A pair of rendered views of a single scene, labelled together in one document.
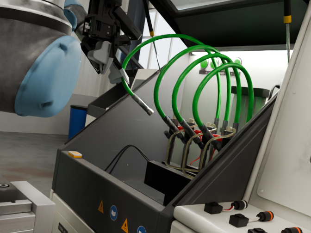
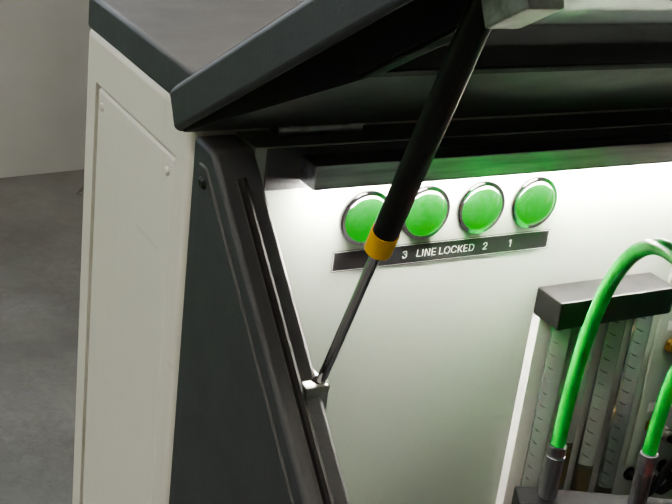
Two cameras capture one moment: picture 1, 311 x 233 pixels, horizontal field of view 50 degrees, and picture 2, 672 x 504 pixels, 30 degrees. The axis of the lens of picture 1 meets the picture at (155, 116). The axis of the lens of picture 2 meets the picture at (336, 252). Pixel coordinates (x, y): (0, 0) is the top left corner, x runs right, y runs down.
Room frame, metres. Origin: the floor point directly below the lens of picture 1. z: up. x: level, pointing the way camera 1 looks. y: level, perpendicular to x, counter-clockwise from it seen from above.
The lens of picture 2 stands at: (1.38, 0.83, 1.78)
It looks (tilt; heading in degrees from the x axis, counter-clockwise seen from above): 23 degrees down; 276
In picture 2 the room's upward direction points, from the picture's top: 7 degrees clockwise
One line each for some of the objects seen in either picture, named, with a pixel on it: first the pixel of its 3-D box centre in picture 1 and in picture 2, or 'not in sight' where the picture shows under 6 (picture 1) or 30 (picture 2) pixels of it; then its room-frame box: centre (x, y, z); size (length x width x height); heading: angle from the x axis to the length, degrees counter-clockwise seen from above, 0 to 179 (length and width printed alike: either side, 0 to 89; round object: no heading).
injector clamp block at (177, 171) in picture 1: (187, 197); not in sight; (1.03, -0.14, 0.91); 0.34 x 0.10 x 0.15; 36
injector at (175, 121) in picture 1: (167, 149); not in sight; (1.13, -0.06, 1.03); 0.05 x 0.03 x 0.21; 126
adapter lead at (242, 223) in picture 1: (252, 217); not in sight; (0.66, -0.23, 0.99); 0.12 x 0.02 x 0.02; 128
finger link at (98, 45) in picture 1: (97, 57); not in sight; (0.96, 0.19, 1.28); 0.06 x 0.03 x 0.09; 126
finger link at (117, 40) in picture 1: (112, 42); not in sight; (0.95, 0.15, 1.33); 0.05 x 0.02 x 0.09; 36
